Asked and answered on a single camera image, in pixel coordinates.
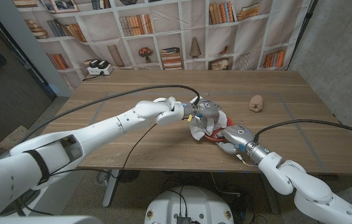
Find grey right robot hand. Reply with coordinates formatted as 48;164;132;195
216;124;257;156

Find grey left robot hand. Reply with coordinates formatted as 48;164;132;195
190;99;221;134

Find white cloth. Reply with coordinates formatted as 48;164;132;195
189;96;229;141

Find red bowl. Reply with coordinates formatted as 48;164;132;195
203;116;235;143

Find grey table leg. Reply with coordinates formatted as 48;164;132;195
264;183;280;215

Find printed bookshelf backdrop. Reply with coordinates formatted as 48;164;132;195
12;0;312;90

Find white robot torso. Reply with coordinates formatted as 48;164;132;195
144;185;234;224

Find black ribbed round object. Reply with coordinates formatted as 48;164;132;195
118;169;141;184

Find white power strip black plugs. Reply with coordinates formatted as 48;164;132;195
87;59;113;76

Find black backdrop stand pole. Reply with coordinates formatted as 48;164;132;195
287;0;319;72

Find white table leg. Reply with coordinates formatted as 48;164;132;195
102;169;120;208

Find speckled beige floor board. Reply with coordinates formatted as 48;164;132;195
0;125;29;151

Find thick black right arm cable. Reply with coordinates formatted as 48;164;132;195
253;119;352;144

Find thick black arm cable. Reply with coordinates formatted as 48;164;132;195
253;119;352;144
16;84;201;147

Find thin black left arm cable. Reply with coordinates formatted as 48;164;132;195
50;123;158;179

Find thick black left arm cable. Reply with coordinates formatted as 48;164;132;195
16;84;201;147

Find black power strip cord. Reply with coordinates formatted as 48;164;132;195
82;72;104;82

